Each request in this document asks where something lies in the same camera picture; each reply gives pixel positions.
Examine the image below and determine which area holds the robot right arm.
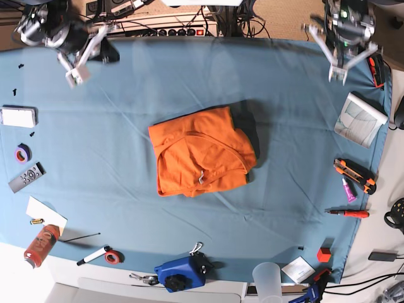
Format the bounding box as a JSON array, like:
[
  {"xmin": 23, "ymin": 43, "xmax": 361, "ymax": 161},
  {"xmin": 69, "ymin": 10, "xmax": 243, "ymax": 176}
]
[{"xmin": 15, "ymin": 1, "xmax": 120, "ymax": 88}]

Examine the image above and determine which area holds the red screwdriver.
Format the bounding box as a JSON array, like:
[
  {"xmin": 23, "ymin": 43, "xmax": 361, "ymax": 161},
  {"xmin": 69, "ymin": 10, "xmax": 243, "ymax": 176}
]
[{"xmin": 325, "ymin": 210, "xmax": 370, "ymax": 218}]

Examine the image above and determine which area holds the purple tape roll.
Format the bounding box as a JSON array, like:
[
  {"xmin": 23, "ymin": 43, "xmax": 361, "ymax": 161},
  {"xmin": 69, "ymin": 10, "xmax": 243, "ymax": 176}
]
[{"xmin": 14, "ymin": 143, "xmax": 32, "ymax": 163}]

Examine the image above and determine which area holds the translucent plastic cup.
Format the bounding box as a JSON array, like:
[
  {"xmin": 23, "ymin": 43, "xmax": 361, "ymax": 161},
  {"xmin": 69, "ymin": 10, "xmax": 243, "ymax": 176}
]
[{"xmin": 252, "ymin": 262, "xmax": 282, "ymax": 303}]

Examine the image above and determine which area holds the blue clamp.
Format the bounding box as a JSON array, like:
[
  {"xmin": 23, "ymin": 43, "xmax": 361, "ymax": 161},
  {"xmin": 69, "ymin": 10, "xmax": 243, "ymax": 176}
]
[{"xmin": 289, "ymin": 268, "xmax": 332, "ymax": 303}]

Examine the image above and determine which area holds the orange black utility knife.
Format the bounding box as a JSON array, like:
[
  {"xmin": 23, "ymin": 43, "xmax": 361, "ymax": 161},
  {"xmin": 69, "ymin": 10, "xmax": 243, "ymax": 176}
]
[{"xmin": 333, "ymin": 158, "xmax": 377, "ymax": 195}]

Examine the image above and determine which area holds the white power strip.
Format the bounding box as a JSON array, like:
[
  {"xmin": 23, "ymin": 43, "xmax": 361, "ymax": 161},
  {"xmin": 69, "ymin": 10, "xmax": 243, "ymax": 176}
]
[{"xmin": 107, "ymin": 21, "xmax": 222, "ymax": 37}]

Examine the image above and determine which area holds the white paper sheet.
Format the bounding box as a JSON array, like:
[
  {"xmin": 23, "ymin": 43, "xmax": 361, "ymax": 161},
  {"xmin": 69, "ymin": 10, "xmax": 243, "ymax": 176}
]
[{"xmin": 26, "ymin": 196, "xmax": 68, "ymax": 235}]

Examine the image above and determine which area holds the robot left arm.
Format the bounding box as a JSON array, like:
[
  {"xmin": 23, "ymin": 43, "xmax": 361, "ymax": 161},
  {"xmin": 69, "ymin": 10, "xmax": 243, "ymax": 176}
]
[{"xmin": 302, "ymin": 1, "xmax": 379, "ymax": 84}]

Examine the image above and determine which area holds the small gold battery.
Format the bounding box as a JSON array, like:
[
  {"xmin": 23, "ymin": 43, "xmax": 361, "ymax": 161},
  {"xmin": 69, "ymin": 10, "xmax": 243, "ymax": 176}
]
[{"xmin": 30, "ymin": 218, "xmax": 44, "ymax": 225}]

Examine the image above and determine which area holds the white marker pen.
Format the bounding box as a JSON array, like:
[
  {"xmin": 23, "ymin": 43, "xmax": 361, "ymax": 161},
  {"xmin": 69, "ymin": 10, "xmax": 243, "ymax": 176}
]
[{"xmin": 76, "ymin": 246, "xmax": 111, "ymax": 266}]

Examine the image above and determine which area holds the white notebook with leaf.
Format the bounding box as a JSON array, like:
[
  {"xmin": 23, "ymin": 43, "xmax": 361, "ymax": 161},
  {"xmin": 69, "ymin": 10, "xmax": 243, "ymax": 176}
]
[{"xmin": 334, "ymin": 93, "xmax": 388, "ymax": 149}]

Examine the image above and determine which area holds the black power adapter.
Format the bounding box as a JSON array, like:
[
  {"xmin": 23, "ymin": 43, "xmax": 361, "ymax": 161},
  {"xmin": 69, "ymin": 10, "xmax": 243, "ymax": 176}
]
[{"xmin": 368, "ymin": 251, "xmax": 398, "ymax": 262}]

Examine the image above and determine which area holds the silver key clip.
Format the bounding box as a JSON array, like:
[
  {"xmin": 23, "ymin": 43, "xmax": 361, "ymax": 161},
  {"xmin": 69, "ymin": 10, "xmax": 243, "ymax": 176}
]
[{"xmin": 129, "ymin": 273, "xmax": 159, "ymax": 286}]

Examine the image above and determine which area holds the blue plastic device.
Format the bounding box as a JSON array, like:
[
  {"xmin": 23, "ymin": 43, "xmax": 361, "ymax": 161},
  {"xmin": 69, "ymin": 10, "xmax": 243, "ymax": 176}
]
[{"xmin": 154, "ymin": 253, "xmax": 215, "ymax": 293}]

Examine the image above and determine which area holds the red drink can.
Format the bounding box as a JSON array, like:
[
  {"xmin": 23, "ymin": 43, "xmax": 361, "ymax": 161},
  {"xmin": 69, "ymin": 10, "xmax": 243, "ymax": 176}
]
[{"xmin": 24, "ymin": 225, "xmax": 60, "ymax": 269}]

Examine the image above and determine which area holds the blue table cloth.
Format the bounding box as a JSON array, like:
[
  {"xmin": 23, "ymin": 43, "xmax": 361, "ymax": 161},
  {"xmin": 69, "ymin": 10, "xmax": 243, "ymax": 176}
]
[{"xmin": 1, "ymin": 37, "xmax": 391, "ymax": 282}]

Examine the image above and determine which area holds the purple glue tube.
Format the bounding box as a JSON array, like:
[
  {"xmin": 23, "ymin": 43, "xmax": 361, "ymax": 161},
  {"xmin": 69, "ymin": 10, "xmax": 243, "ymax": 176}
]
[{"xmin": 342, "ymin": 177, "xmax": 357, "ymax": 203}]

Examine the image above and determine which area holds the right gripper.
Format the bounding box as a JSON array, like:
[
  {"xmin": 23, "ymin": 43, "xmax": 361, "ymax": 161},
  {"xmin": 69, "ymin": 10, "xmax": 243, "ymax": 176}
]
[{"xmin": 44, "ymin": 22, "xmax": 120, "ymax": 88}]

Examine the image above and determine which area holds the red tape roll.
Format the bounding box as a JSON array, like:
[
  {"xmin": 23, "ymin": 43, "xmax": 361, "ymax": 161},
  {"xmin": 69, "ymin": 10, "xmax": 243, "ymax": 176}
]
[{"xmin": 104, "ymin": 250, "xmax": 124, "ymax": 265}]

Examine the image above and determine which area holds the silver carabiner clip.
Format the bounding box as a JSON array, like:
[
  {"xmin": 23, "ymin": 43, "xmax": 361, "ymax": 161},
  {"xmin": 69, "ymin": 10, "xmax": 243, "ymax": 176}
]
[{"xmin": 189, "ymin": 242, "xmax": 203, "ymax": 256}]

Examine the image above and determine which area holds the white box with lid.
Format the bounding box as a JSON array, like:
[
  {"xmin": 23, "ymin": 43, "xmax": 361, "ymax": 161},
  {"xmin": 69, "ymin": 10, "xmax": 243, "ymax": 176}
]
[{"xmin": 1, "ymin": 107, "xmax": 37, "ymax": 128}]

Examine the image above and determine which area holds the red cube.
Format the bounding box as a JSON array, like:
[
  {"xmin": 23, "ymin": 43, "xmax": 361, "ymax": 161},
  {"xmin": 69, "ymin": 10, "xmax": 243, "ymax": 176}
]
[{"xmin": 317, "ymin": 247, "xmax": 332, "ymax": 263}]

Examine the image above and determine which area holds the orange t-shirt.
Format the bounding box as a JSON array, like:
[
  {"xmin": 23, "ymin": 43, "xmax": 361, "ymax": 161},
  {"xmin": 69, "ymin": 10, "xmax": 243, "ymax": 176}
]
[{"xmin": 148, "ymin": 106, "xmax": 257, "ymax": 198}]

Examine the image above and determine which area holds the black computer mouse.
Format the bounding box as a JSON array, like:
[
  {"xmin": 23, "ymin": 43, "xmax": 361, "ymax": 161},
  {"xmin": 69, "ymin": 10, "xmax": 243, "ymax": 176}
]
[{"xmin": 394, "ymin": 97, "xmax": 404, "ymax": 130}]

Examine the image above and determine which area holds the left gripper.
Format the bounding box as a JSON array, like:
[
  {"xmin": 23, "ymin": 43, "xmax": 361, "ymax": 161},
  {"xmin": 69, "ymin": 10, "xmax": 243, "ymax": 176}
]
[{"xmin": 302, "ymin": 18, "xmax": 378, "ymax": 84}]

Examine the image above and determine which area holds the grey remote control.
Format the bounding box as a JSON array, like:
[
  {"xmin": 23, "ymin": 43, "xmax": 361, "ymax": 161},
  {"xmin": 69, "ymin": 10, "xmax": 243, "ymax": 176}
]
[{"xmin": 8, "ymin": 162, "xmax": 45, "ymax": 193}]

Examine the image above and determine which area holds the red black clamp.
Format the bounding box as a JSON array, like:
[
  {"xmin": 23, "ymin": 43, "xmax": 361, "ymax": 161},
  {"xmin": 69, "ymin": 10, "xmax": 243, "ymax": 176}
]
[{"xmin": 367, "ymin": 54, "xmax": 385, "ymax": 88}]

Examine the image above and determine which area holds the thin black rod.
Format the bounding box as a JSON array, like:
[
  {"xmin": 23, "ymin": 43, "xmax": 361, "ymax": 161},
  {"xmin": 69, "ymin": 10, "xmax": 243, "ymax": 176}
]
[{"xmin": 61, "ymin": 232, "xmax": 101, "ymax": 243}]

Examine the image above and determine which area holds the small white card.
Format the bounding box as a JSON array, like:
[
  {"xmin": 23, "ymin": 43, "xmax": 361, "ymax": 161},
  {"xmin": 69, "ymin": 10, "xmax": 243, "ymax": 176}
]
[{"xmin": 281, "ymin": 256, "xmax": 315, "ymax": 283}]

